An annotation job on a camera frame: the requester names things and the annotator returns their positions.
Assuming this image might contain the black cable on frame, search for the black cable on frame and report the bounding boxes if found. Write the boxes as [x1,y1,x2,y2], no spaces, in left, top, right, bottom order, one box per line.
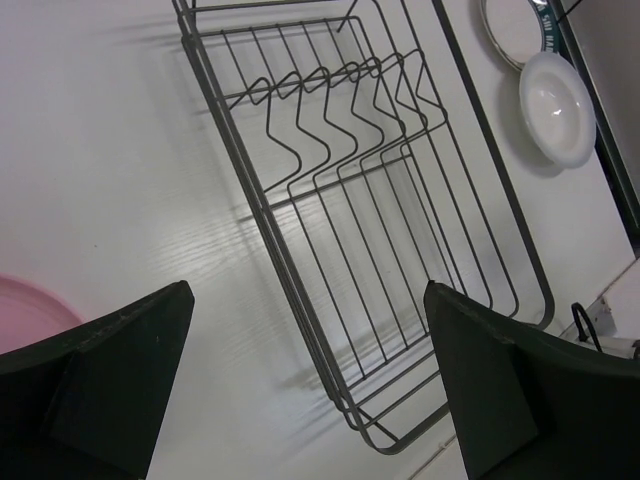
[570,301,607,353]

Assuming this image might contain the white deep plate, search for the white deep plate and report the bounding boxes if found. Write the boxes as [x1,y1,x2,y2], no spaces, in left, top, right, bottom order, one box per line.
[519,52,597,169]

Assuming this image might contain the grey wire dish rack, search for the grey wire dish rack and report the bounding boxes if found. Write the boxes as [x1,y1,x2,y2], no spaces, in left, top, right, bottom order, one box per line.
[174,1,555,455]

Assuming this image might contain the aluminium table frame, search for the aluminium table frame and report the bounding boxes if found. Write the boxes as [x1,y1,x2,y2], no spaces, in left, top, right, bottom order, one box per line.
[551,0,639,253]

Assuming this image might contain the green rimmed white plate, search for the green rimmed white plate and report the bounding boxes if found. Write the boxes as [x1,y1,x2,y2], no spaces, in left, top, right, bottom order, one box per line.
[479,0,558,71]

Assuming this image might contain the pink plastic plate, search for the pink plastic plate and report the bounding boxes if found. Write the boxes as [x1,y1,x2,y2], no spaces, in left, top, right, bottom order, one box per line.
[1,274,84,354]

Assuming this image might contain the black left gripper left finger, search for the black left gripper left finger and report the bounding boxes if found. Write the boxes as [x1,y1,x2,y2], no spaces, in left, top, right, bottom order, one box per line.
[1,280,194,479]

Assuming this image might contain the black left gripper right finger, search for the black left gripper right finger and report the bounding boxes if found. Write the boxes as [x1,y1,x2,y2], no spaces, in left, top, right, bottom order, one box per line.
[424,281,639,479]

